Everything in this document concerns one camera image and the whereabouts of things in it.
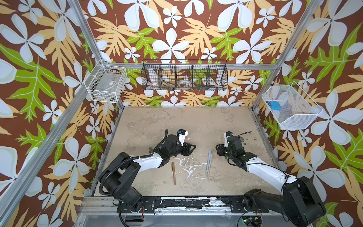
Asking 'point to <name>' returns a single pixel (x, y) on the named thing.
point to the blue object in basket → (275, 105)
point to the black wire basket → (184, 74)
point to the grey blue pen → (210, 158)
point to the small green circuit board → (252, 220)
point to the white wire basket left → (106, 83)
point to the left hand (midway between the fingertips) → (192, 143)
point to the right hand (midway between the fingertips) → (216, 146)
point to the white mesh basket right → (292, 107)
